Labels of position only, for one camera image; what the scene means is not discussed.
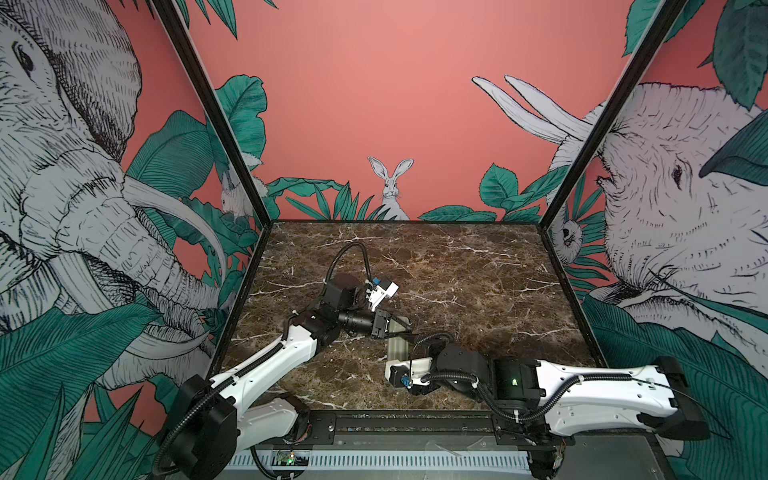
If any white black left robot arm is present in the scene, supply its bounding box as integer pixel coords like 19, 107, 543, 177
151, 274, 401, 479

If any white slotted cable duct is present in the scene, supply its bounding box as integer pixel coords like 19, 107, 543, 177
257, 450, 531, 475

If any grey remote control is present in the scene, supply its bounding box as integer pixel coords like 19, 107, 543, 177
387, 332, 412, 361

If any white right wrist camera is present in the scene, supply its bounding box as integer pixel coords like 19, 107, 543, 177
385, 357, 433, 390

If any green circuit board with leds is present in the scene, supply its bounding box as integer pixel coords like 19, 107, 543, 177
272, 450, 310, 469

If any black left corner frame post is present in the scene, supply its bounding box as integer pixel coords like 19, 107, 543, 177
152, 0, 272, 229

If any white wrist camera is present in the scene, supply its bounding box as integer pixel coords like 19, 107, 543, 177
366, 278, 399, 312
385, 357, 433, 390

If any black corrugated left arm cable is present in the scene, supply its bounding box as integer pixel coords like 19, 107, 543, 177
326, 241, 374, 286

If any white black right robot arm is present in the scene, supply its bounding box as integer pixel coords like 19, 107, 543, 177
385, 334, 710, 444

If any black right corner frame post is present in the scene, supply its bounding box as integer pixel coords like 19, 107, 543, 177
538, 0, 687, 231

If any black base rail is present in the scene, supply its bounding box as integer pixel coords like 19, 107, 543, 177
300, 410, 575, 449

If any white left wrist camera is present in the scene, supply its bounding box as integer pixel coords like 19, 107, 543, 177
366, 278, 399, 312

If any black corner frame post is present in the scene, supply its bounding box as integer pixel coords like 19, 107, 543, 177
538, 0, 687, 231
152, 0, 272, 229

